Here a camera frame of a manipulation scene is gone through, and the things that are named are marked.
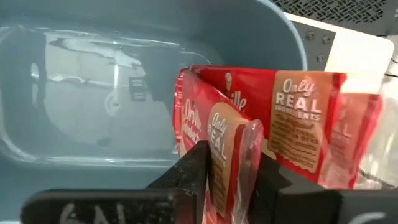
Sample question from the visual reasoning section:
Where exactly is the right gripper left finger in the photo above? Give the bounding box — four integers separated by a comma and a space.
19, 139, 209, 224

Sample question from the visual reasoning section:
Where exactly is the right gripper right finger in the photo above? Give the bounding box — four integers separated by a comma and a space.
248, 152, 398, 224

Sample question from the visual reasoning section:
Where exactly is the teal plastic basket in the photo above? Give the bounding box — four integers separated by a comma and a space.
0, 0, 308, 224

